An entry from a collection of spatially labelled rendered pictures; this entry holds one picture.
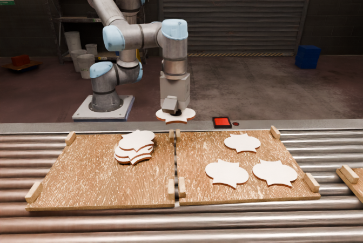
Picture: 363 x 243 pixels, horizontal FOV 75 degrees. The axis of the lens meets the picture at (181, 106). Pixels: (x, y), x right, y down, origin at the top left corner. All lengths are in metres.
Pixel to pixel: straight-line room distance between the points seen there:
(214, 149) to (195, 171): 0.14
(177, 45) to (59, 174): 0.55
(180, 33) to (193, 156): 0.42
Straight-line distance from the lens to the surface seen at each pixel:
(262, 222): 0.73
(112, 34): 0.74
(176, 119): 0.78
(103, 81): 1.26
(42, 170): 0.95
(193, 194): 0.73
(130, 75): 1.28
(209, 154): 0.86
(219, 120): 1.08
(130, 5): 1.12
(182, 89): 0.74
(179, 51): 0.70
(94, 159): 0.89
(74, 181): 0.83
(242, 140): 0.94
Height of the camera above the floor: 1.47
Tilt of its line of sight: 27 degrees down
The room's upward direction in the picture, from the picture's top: straight up
